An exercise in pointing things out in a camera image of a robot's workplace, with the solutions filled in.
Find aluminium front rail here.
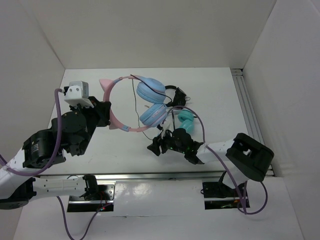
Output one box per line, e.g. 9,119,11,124
39,170,226,185

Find thin black headphone cable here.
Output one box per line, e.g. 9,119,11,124
129,74,163,143

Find pink blue cat-ear headphones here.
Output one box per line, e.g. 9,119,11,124
99,74,168,133

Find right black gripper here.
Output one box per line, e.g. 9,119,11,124
147,127,186,156

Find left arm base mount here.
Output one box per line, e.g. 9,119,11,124
67,179,116,213

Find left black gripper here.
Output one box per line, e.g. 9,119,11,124
69,95,112,156

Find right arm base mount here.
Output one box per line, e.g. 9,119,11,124
200,181,241,210

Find teal white cat-ear headphones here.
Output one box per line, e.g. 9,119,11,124
172,109,196,134

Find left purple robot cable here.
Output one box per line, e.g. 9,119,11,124
0,87,106,240

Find aluminium side rail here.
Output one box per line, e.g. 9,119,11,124
226,69,274,182

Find black on-ear headphones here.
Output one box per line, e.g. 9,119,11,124
165,85,191,107

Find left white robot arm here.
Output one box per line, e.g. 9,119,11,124
0,96,111,210

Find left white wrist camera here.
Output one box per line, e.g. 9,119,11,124
64,81,94,109

